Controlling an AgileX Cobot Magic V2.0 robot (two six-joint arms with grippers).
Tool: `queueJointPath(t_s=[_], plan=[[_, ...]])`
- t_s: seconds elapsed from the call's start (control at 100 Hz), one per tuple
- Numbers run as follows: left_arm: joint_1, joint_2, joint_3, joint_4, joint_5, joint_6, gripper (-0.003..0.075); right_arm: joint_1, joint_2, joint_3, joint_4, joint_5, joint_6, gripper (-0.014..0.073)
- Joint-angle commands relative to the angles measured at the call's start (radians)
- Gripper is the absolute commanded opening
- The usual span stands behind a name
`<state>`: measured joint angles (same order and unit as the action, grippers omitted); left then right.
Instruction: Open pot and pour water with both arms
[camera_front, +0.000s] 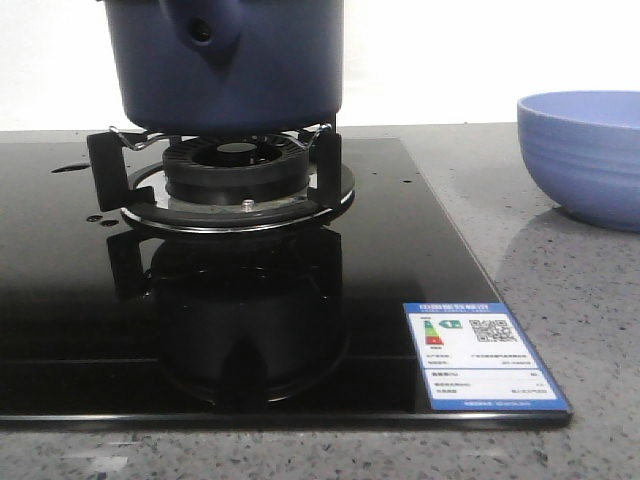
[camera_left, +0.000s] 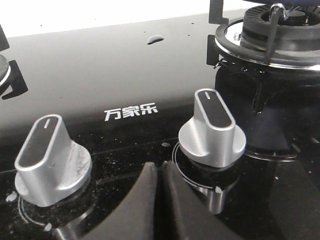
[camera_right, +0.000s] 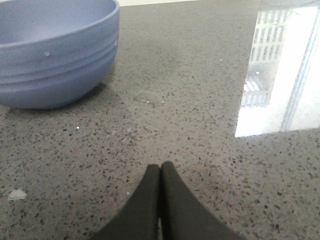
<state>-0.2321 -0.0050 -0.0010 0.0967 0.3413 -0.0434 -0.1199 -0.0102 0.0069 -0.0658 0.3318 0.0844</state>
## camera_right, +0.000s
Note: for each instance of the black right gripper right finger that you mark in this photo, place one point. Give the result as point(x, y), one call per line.
point(183, 216)

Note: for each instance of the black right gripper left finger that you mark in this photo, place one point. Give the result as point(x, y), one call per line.
point(138, 219)

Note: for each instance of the light blue ribbed bowl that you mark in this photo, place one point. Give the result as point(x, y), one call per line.
point(53, 52)

